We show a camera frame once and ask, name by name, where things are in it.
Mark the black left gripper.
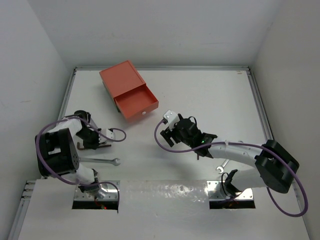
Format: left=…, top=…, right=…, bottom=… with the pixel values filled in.
left=75, top=127, right=105, bottom=150

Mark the dark brown hex key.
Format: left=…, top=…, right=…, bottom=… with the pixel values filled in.
left=76, top=142, right=112, bottom=151

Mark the silver combination wrench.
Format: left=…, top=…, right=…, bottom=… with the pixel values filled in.
left=216, top=140, right=245, bottom=175

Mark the orange top drawer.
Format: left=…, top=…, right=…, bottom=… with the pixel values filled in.
left=114, top=84, right=159, bottom=123

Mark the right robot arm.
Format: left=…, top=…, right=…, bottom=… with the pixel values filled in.
left=160, top=114, right=300, bottom=198

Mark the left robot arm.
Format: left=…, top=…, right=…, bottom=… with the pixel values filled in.
left=34, top=110, right=110, bottom=198

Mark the silver open-end wrench left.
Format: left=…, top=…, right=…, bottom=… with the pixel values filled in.
left=80, top=157, right=121, bottom=166

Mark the orange drawer cabinet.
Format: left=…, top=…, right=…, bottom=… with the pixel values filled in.
left=99, top=60, right=146, bottom=102

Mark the white foam front board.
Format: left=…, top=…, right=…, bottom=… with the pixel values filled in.
left=19, top=179, right=309, bottom=240

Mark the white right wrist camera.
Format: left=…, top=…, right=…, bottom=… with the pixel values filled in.
left=163, top=110, right=180, bottom=131

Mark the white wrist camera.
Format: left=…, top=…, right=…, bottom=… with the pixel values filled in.
left=163, top=110, right=180, bottom=131
left=103, top=128, right=115, bottom=140

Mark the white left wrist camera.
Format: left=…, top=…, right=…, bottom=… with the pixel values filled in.
left=103, top=128, right=115, bottom=140

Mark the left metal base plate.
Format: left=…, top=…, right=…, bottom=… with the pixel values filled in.
left=73, top=183, right=119, bottom=202

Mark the metal base plate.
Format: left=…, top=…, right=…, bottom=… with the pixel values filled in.
left=73, top=183, right=119, bottom=202
left=206, top=180, right=254, bottom=202

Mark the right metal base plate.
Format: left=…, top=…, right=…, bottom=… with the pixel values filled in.
left=206, top=180, right=254, bottom=202

